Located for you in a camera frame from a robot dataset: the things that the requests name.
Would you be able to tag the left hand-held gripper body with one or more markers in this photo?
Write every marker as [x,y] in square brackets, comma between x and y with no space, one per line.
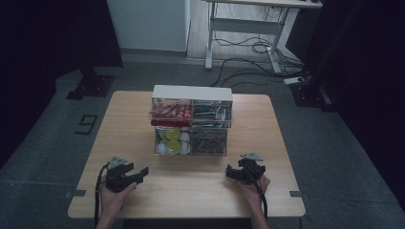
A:
[115,179]

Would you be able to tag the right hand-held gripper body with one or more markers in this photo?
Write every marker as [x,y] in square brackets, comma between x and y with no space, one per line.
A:
[253,168]

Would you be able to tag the pile of tea bags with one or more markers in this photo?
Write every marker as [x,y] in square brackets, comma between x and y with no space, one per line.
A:
[208,141]

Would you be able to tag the pile of coffee capsules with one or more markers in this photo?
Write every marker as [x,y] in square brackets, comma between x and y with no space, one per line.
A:
[173,143]

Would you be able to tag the clear acrylic organizer white top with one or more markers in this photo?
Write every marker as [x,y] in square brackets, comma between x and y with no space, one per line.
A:
[191,93]

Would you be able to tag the person's left hand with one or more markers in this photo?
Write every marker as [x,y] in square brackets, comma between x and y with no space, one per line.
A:
[111,202]

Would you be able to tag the person's right hand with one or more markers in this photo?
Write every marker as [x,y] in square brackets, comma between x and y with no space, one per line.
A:
[256,192]

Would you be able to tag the grey tape strip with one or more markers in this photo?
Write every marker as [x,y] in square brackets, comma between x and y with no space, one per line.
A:
[297,194]
[75,193]

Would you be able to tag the stack of white green sachets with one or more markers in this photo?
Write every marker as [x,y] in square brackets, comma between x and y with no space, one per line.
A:
[210,114]

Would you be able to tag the stack of red packets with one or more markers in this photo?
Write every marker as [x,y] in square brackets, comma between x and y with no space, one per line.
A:
[170,113]

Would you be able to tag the black stand base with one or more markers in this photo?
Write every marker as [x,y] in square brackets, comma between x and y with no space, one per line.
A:
[310,93]
[94,86]

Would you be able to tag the white power strip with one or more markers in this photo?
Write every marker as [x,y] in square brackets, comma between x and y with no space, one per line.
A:
[293,80]

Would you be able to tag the white cabinet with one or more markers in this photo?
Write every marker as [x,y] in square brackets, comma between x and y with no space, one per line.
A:
[146,24]

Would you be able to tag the dark curtain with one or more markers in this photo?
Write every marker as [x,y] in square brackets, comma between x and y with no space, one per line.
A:
[366,63]
[38,47]

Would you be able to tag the white metal frame desk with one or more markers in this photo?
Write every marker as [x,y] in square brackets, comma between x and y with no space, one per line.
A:
[245,25]

